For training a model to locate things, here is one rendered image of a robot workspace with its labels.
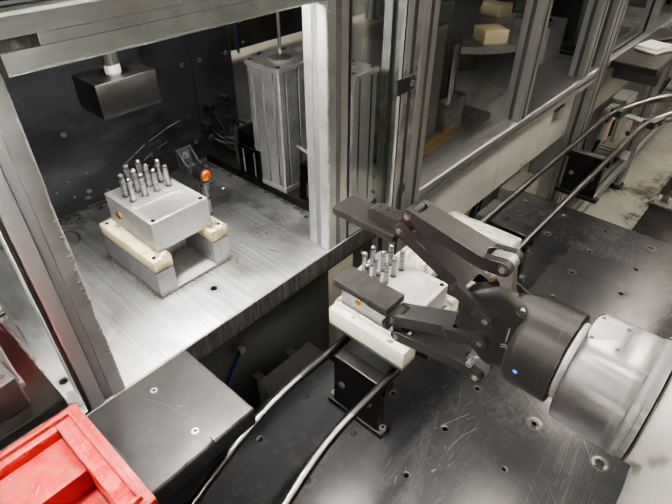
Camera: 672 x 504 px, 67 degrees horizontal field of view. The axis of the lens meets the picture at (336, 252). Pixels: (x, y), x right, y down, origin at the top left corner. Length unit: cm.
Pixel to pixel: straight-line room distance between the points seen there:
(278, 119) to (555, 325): 64
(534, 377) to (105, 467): 40
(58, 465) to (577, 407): 48
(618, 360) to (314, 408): 61
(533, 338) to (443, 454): 51
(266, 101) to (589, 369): 69
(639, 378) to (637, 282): 94
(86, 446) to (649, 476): 48
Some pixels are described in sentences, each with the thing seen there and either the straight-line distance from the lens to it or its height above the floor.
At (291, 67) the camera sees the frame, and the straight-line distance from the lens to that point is 90.
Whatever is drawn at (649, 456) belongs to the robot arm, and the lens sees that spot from 40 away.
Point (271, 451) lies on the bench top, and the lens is 88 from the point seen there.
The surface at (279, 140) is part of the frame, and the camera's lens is 93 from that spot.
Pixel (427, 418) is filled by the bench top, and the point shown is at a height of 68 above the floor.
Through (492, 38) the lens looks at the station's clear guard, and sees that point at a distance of 115.
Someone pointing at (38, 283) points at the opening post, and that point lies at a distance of 56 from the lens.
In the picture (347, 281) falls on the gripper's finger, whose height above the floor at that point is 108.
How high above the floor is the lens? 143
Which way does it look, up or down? 38 degrees down
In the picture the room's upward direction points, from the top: straight up
